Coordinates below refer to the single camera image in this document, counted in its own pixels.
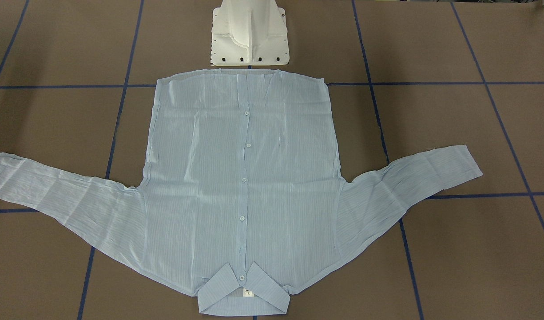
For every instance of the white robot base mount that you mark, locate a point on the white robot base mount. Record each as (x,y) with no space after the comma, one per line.
(249,32)

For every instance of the light blue button-up shirt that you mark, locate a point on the light blue button-up shirt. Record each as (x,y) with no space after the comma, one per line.
(242,202)

